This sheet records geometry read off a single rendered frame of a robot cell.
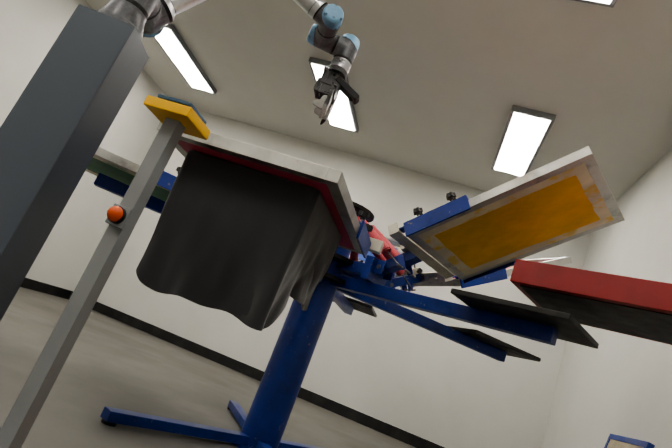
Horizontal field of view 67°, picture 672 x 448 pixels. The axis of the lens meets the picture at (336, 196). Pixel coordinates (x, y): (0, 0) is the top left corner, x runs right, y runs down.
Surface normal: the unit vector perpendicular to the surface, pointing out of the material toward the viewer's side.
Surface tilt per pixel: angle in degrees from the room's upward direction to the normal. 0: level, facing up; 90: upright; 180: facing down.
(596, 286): 90
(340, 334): 90
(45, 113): 90
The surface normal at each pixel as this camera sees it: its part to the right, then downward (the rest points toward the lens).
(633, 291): -0.59, -0.45
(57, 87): 0.12, -0.26
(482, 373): -0.15, -0.36
